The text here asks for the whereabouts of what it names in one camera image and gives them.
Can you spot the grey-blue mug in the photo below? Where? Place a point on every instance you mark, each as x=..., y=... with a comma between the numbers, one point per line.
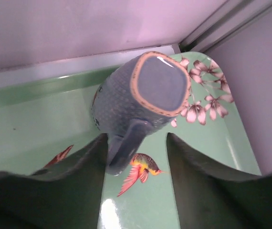
x=136, y=100

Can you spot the green floral tray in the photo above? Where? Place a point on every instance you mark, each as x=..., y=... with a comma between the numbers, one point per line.
x=44, y=122

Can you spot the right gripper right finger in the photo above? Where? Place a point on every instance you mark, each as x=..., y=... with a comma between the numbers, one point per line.
x=211, y=195

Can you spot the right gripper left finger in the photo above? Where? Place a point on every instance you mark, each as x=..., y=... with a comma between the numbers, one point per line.
x=66, y=195

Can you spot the aluminium frame rail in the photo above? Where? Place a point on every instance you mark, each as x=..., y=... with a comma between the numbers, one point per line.
x=231, y=17

